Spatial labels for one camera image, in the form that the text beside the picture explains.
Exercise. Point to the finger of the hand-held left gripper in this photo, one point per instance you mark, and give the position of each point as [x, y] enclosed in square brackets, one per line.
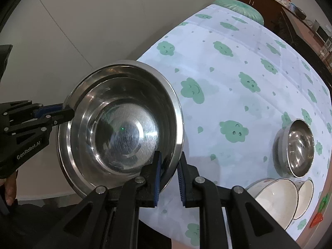
[51, 108]
[62, 115]

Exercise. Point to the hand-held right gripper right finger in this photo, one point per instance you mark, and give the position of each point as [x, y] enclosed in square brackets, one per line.
[181, 181]

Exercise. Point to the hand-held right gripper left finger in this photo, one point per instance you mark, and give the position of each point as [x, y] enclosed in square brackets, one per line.
[157, 179]

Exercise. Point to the large white enamel bowl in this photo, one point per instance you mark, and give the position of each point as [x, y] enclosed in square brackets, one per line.
[275, 199]

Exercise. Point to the small steel bowl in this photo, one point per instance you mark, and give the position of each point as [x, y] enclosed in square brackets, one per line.
[298, 147]

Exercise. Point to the small white bowl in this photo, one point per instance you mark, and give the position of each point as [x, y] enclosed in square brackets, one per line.
[304, 199]

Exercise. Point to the person's left hand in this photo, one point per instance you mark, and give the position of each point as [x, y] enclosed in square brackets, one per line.
[10, 189]

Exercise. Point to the green cloud print tablecloth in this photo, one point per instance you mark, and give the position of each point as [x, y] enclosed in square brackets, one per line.
[220, 83]

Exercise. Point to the green wrapped round stool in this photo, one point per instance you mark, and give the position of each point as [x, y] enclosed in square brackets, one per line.
[241, 7]

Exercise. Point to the dark wooden table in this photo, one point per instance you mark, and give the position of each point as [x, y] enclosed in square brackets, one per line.
[303, 33]

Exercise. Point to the white microwave oven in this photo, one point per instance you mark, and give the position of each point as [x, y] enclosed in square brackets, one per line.
[320, 29]

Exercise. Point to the dark rice cooker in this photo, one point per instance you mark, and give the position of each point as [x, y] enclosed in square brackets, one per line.
[300, 12]

